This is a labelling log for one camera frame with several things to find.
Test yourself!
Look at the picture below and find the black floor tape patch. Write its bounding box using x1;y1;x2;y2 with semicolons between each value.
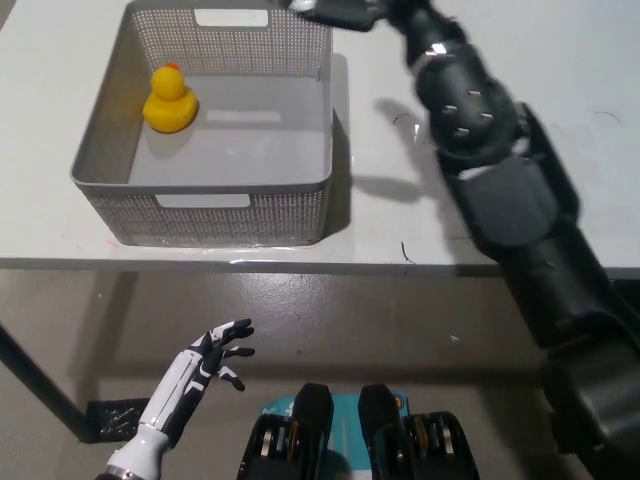
86;398;151;444

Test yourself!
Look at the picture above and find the yellow rubber duck toy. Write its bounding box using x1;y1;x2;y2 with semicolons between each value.
142;62;200;136

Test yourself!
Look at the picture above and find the black metal table leg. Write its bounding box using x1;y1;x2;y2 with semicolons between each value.
0;323;97;445

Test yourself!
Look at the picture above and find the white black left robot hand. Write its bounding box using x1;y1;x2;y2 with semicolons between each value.
137;318;257;448

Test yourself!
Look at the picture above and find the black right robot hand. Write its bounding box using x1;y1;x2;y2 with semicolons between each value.
289;0;455;60

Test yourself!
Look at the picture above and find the grey perforated plastic basket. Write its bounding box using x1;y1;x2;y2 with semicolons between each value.
68;0;335;249

